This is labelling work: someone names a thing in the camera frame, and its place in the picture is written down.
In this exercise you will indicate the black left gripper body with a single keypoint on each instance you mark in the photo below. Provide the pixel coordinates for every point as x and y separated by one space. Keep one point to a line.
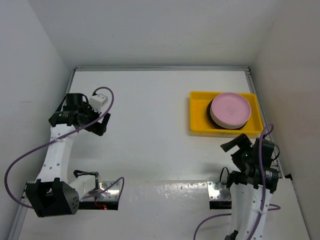
89 115

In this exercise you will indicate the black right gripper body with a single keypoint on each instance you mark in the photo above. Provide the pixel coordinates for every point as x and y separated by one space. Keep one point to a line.
242 156

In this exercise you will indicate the metal rimmed plate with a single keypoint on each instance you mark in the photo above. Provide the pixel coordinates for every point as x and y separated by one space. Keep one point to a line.
213 123

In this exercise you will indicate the pink plate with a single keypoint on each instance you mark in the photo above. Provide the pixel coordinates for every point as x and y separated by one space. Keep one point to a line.
230 108

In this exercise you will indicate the orange plate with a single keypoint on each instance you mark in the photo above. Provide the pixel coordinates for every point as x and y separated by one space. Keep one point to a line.
227 125

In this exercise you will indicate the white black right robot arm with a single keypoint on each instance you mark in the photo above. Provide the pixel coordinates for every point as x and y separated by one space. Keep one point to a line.
251 186

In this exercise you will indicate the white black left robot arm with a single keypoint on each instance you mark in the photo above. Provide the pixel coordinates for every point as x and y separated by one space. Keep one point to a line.
51 194

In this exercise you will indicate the yellow plastic bin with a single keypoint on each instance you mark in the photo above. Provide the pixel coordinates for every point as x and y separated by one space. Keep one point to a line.
199 124

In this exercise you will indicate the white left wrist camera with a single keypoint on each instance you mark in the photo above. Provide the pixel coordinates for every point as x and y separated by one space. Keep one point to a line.
98 101

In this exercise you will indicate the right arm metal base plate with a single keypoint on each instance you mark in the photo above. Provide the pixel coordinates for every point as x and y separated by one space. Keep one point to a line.
218 192

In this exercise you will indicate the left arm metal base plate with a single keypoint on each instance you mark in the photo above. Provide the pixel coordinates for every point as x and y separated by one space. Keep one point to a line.
106 190

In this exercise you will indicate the aluminium table frame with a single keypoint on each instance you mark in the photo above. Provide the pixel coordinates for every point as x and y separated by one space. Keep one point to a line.
149 142

